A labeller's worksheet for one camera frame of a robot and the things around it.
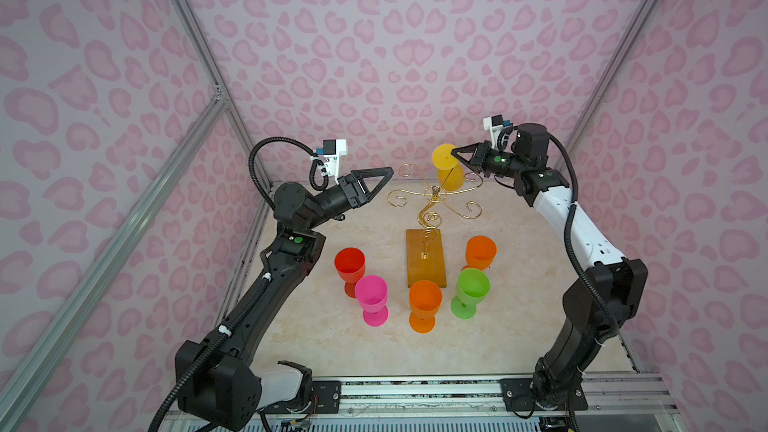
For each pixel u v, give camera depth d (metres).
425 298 0.76
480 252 0.83
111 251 0.56
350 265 0.80
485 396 0.75
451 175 0.78
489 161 0.70
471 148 0.73
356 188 0.54
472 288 0.83
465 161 0.74
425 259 0.98
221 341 0.40
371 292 0.80
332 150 0.57
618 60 0.85
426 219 0.82
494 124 0.73
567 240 0.48
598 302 0.43
